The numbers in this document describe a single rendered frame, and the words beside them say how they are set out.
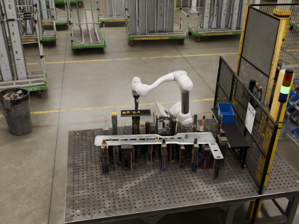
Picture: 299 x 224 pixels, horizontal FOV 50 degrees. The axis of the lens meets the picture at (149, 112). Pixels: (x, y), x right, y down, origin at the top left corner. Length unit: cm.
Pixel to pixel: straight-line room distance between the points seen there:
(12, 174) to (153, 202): 245
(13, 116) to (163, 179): 305
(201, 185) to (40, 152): 283
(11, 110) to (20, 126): 37
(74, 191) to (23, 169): 174
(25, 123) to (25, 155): 67
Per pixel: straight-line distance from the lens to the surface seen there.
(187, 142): 365
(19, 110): 566
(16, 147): 562
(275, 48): 534
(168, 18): 1064
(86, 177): 364
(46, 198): 454
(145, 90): 350
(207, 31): 1095
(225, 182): 364
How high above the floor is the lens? 304
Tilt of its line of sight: 29 degrees down
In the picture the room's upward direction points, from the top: 1 degrees clockwise
